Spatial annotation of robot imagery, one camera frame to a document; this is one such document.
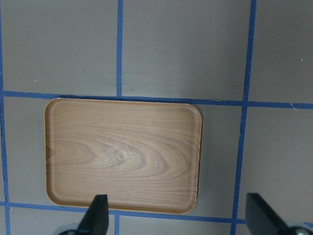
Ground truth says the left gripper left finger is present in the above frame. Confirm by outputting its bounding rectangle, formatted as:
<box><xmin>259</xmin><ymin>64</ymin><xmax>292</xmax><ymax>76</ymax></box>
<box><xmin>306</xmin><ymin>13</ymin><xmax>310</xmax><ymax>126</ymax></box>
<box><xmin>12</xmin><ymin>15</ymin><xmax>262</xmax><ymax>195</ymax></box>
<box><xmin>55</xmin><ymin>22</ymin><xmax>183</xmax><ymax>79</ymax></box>
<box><xmin>77</xmin><ymin>194</ymin><xmax>109</xmax><ymax>235</ymax></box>

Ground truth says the wooden tray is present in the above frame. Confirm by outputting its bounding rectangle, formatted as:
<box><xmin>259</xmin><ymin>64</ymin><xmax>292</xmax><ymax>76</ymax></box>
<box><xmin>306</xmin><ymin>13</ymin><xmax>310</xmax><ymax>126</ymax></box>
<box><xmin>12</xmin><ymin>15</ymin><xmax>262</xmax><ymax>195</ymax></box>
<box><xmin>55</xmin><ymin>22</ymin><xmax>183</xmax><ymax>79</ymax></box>
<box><xmin>44</xmin><ymin>98</ymin><xmax>202</xmax><ymax>214</ymax></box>

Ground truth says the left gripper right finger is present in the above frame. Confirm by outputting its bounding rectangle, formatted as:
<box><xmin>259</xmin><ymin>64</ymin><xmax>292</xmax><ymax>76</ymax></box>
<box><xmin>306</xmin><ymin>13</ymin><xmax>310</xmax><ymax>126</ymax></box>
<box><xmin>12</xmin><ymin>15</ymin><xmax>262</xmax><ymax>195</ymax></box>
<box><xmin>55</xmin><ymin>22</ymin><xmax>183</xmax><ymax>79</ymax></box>
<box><xmin>245</xmin><ymin>193</ymin><xmax>289</xmax><ymax>235</ymax></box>

